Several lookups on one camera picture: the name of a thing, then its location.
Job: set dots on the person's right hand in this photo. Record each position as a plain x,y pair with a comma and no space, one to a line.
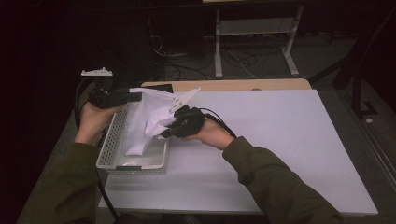
213,135

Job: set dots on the beige wooden table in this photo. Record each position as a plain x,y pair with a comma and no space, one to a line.
249,85

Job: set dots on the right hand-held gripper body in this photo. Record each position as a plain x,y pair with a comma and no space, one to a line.
186,119

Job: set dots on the small white round object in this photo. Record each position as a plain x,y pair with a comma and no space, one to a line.
369,120

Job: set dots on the white perforated plastic basket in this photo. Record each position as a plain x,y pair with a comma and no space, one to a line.
137,161

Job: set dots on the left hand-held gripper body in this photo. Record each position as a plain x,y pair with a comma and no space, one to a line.
107,97

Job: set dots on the white metal desk frame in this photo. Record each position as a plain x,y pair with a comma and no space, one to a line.
255,26

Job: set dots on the person's left hand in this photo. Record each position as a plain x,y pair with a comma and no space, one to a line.
93,123

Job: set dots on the black metal stand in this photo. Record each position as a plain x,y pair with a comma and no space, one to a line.
358,62

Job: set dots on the white cloth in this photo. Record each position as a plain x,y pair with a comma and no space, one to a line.
146,118

